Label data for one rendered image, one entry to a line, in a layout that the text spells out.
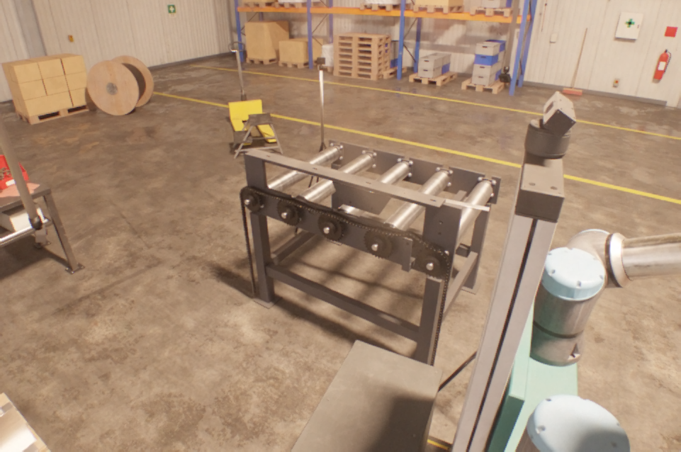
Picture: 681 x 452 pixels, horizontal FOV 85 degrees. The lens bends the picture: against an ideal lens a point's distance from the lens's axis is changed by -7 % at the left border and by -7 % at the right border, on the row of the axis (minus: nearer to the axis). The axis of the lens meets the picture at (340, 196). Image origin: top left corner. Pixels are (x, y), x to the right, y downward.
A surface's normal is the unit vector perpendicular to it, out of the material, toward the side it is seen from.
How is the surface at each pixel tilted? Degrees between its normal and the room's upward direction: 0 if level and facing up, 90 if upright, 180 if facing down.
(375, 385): 0
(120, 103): 90
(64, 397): 0
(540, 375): 0
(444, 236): 90
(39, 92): 90
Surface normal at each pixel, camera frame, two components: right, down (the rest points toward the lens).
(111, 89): -0.07, 0.47
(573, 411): 0.00, -0.92
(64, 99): 0.79, 0.29
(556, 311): -0.63, 0.36
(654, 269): -0.62, 0.54
